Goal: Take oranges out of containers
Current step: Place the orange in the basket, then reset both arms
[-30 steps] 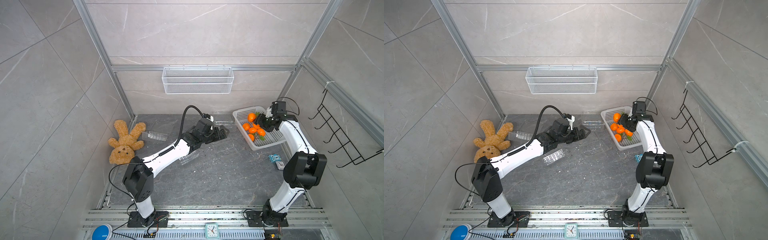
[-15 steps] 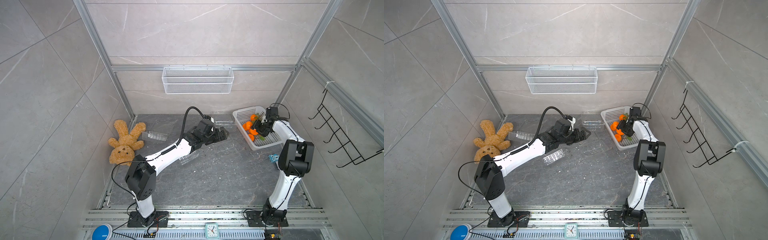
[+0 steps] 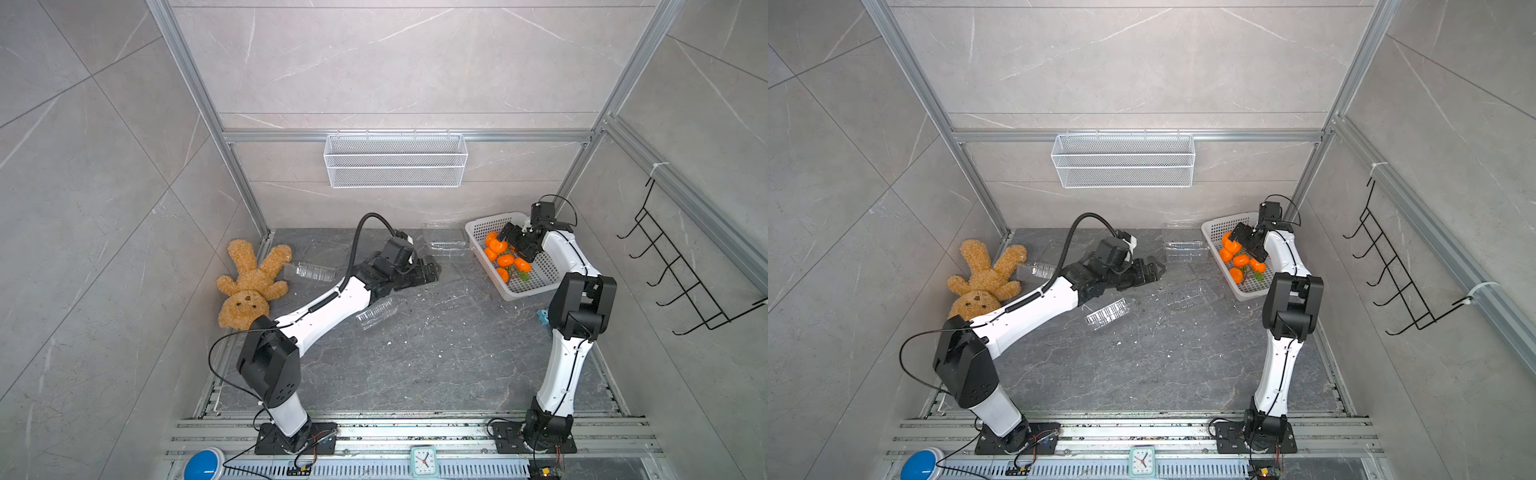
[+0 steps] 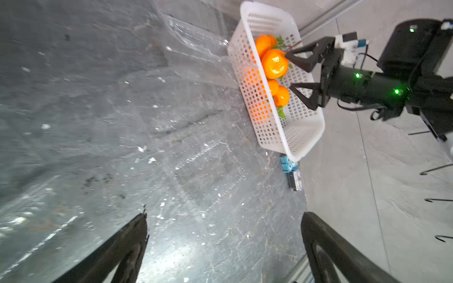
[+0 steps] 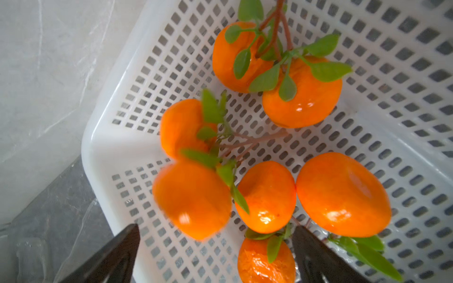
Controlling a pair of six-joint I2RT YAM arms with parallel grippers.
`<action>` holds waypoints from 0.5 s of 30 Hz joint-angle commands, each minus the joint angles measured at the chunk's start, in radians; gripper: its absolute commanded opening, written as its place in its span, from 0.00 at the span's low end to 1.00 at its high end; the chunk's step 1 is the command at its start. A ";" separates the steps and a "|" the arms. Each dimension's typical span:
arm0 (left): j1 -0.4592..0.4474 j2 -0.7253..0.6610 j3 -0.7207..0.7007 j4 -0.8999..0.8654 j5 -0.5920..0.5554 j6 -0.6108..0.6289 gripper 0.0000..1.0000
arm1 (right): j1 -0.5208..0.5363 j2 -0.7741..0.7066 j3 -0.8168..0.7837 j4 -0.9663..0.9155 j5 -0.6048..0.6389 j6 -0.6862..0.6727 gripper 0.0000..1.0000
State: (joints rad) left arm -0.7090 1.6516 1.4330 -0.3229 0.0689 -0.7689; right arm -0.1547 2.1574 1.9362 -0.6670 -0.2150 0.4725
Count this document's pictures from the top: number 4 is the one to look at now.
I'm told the orange eight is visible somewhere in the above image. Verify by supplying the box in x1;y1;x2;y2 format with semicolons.
273;86;290;107

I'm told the clear plastic container front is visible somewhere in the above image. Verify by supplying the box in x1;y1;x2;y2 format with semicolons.
152;1;238;88

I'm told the orange four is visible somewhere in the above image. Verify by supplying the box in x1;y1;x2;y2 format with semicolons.
255;35;277;59

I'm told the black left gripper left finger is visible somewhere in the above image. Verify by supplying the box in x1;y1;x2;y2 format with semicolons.
55;213;149;283

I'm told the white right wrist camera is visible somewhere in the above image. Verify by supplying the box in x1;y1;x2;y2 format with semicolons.
335;32;369;68

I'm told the blue owl toy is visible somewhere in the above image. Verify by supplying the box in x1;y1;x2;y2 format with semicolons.
280;154;298;173

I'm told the orange three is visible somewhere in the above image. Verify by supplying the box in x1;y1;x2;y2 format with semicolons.
261;49;289;80

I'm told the black wall hook rack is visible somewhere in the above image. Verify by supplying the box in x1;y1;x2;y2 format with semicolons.
406;130;453;244

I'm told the white perforated plastic basket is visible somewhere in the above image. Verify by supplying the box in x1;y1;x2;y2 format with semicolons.
226;0;326;163

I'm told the clear plastic container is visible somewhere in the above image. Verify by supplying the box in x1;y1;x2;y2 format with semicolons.
1;67;284;283
152;1;238;88

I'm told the small white desk clock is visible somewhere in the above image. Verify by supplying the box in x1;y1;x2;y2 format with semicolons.
287;170;303;192

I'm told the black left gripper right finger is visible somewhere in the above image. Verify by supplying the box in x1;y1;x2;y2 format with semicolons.
301;212;397;283

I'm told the orange seven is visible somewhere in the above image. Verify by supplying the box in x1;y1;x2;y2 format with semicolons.
267;79;280;96

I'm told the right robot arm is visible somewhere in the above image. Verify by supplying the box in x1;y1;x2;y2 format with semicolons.
285;19;453;142

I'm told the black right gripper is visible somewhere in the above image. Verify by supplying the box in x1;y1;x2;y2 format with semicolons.
285;37;411;121

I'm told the clear plastic container back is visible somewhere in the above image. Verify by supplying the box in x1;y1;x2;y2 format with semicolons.
1;67;284;283

